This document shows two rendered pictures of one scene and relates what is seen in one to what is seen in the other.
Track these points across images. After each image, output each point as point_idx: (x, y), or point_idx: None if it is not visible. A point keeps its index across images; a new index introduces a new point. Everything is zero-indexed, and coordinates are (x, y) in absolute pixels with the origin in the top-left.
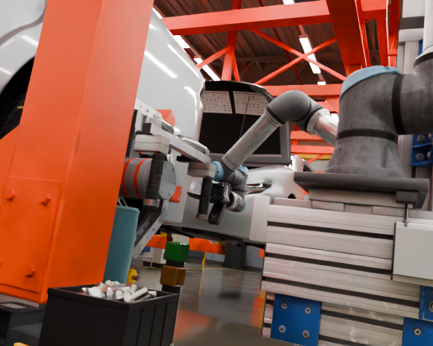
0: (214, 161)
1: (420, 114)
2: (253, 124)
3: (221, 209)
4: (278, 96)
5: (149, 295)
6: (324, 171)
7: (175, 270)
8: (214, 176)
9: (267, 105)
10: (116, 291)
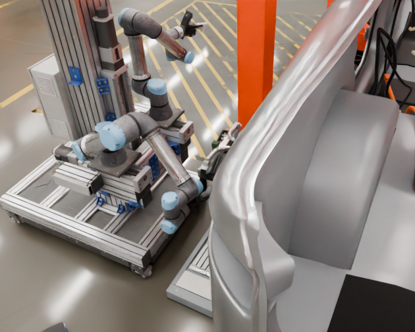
0: (196, 178)
1: None
2: (168, 143)
3: None
4: (150, 117)
5: (220, 140)
6: (172, 112)
7: None
8: (197, 175)
9: (158, 126)
10: (226, 132)
